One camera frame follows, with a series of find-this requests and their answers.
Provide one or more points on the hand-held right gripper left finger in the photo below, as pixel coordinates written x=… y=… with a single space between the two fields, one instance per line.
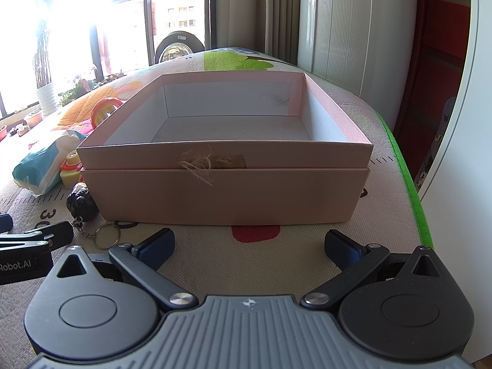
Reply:
x=157 y=246

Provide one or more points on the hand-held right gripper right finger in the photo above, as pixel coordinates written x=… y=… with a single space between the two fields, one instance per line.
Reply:
x=342 y=251

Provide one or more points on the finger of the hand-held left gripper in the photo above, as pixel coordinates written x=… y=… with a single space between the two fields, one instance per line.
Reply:
x=4 y=223
x=50 y=231

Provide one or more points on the blue tissue pack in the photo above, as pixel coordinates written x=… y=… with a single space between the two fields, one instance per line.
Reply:
x=38 y=165

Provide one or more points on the pink cardboard box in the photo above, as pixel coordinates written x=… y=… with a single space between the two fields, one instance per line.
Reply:
x=230 y=196

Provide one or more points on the orange round toy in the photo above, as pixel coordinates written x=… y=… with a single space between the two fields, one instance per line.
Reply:
x=103 y=109

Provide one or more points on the small pink flower pot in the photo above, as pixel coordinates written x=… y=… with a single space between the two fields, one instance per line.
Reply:
x=32 y=118

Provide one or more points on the white plant pot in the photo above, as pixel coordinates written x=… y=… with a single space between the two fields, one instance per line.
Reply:
x=47 y=98

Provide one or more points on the tall potted plant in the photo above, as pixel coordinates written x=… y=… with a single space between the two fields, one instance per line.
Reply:
x=43 y=46

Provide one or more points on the black wheel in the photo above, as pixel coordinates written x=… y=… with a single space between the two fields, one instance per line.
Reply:
x=177 y=48

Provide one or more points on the white ribbed panel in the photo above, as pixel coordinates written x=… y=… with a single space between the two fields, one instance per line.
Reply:
x=353 y=27

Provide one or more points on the red door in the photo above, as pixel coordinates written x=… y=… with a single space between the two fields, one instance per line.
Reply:
x=434 y=46

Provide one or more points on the grey curtain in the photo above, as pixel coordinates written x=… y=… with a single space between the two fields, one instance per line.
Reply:
x=269 y=11

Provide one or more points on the black window frame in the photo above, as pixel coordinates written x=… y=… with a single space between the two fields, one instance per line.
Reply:
x=145 y=27

